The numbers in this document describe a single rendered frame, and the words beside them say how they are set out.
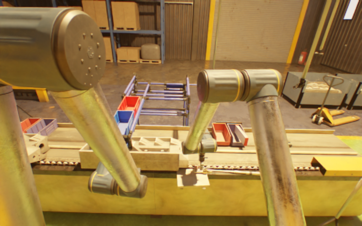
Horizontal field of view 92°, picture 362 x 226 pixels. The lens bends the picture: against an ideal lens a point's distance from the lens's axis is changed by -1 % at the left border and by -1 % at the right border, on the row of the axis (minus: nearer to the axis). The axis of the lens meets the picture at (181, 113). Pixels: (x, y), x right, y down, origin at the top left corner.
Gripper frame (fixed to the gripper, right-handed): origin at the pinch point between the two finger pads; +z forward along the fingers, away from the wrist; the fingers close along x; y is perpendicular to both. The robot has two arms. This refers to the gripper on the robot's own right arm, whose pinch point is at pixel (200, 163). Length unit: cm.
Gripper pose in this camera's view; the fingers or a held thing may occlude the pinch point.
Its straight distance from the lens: 181.6
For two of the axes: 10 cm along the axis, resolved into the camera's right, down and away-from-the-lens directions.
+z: -0.3, 8.9, 4.6
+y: 10.0, 0.3, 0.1
